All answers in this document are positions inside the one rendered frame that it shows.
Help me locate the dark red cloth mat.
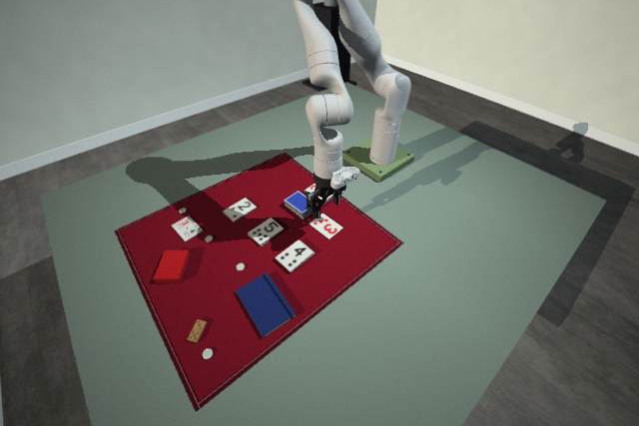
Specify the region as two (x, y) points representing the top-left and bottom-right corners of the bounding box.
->
(120, 156), (397, 401)

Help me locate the red rectangular tile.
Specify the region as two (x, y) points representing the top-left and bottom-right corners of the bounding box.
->
(153, 250), (190, 283)

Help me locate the dark red fabric mat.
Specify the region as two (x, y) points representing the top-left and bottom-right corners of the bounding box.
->
(115, 153), (403, 411)

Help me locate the blue card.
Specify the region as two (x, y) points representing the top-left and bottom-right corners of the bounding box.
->
(284, 191), (308, 214)

